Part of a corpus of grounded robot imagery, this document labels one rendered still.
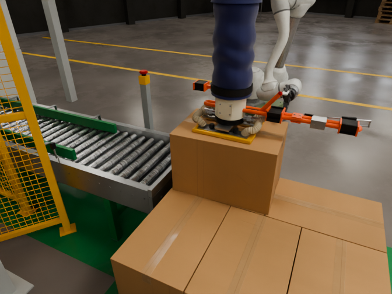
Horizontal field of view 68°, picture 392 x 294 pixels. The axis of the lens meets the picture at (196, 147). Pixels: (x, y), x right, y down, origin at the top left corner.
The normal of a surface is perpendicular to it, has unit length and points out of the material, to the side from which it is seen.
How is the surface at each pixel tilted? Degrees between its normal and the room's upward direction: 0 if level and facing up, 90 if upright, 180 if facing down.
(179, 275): 0
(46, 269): 0
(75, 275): 0
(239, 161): 90
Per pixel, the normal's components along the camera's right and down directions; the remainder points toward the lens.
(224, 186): -0.39, 0.47
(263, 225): -0.01, -0.86
